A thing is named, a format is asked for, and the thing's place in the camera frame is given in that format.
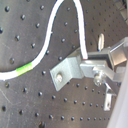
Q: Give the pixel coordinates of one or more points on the metal peg on board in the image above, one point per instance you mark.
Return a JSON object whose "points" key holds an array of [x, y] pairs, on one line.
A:
{"points": [[101, 42]]}

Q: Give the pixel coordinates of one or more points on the metal cable clip bracket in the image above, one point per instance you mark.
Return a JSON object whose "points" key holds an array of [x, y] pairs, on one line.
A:
{"points": [[66, 70]]}

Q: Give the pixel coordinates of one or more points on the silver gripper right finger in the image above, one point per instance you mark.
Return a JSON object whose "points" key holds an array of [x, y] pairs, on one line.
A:
{"points": [[96, 55]]}

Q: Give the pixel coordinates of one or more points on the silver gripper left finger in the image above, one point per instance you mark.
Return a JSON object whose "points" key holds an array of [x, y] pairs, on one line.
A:
{"points": [[100, 79]]}

